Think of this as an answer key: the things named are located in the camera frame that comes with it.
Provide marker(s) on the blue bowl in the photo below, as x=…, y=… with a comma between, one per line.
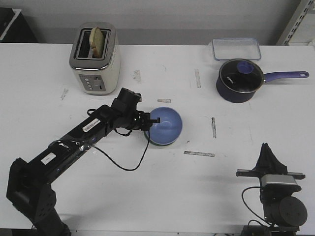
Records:
x=170, y=120

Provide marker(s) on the cream and steel toaster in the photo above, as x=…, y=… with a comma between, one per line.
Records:
x=96, y=76

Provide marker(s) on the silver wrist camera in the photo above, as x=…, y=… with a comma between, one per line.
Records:
x=129, y=97
x=283, y=183

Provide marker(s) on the glass pot lid blue knob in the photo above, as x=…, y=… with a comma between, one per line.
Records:
x=241, y=75

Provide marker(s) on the white slotted metal rack post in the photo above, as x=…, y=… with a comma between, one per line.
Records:
x=295, y=21

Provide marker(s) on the dark blue saucepan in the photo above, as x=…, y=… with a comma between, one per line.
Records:
x=236, y=97

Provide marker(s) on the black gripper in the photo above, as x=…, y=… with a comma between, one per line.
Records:
x=128, y=117
x=277, y=170

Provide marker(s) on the slice of toast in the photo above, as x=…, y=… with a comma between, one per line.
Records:
x=96, y=41

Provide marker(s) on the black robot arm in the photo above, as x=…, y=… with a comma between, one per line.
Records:
x=29, y=184
x=283, y=213

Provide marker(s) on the green bowl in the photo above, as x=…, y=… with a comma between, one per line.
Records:
x=161, y=139

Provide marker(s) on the clear plastic food container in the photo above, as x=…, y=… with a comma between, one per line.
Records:
x=235, y=48

